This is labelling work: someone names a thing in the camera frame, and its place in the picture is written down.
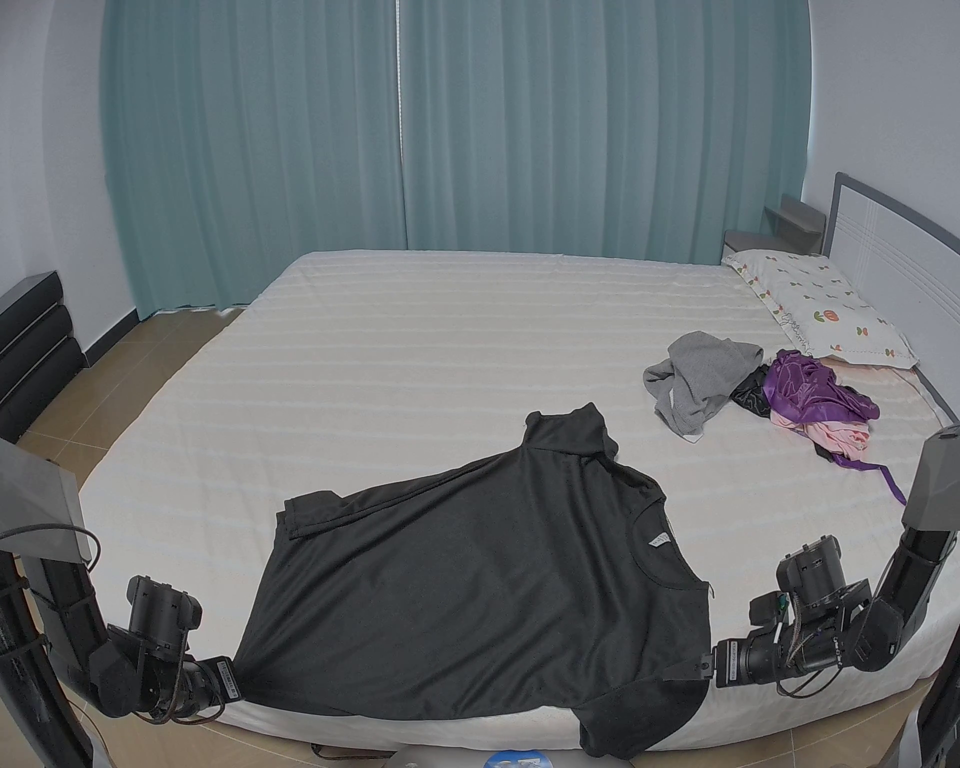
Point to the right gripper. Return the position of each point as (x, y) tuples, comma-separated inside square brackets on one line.
[(750, 660)]

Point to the grey bedside table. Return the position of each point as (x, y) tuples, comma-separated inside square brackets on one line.
[(787, 229)]

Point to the black chest of drawers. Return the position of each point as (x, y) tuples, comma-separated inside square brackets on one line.
[(34, 352)]

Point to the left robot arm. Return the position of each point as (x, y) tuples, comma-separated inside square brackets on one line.
[(75, 637)]

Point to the blue-green curtain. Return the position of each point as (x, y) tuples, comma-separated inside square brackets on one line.
[(600, 127), (247, 150)]

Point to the pink garment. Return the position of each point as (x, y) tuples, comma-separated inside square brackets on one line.
[(832, 439)]

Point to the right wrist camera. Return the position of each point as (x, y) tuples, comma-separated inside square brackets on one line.
[(769, 611)]

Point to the bed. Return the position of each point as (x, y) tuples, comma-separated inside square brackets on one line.
[(450, 360)]

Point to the purple satin garment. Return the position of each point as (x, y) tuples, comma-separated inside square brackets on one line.
[(802, 390)]

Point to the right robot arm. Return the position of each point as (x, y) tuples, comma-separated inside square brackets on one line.
[(900, 600)]

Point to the grey garment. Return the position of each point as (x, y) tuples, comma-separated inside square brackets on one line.
[(697, 375)]

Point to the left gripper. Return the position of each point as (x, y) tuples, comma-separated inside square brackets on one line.
[(206, 686)]

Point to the black T-shirt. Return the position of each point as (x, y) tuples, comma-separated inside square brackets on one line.
[(465, 585)]

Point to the white printed pillow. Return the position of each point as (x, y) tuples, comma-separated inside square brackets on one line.
[(817, 307)]

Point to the shiny black garment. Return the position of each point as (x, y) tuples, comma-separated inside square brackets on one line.
[(750, 394)]

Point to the pale pink pillow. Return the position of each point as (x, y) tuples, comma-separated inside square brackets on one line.
[(877, 367)]

